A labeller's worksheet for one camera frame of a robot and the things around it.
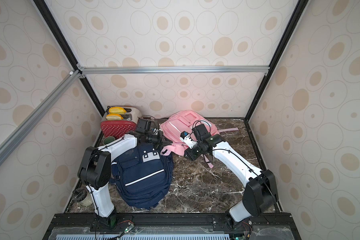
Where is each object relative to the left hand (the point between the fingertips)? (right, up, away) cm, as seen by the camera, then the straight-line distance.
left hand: (175, 140), depth 85 cm
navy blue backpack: (-20, -20, +4) cm, 28 cm away
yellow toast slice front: (-39, +15, +8) cm, 42 cm away
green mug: (-45, 0, +14) cm, 47 cm away
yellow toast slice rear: (-39, +19, +13) cm, 45 cm away
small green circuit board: (-21, -41, -13) cm, 48 cm away
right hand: (+7, -8, -3) cm, 11 cm away
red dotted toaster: (-36, +12, +9) cm, 39 cm away
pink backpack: (-1, +11, +20) cm, 23 cm away
